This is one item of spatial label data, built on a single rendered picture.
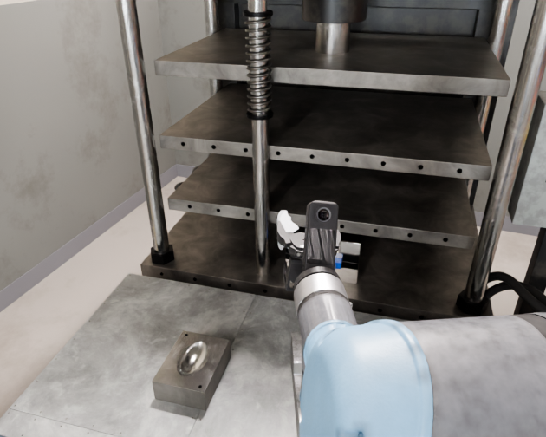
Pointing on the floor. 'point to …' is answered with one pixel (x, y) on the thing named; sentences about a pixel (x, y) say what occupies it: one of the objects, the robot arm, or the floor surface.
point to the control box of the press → (542, 189)
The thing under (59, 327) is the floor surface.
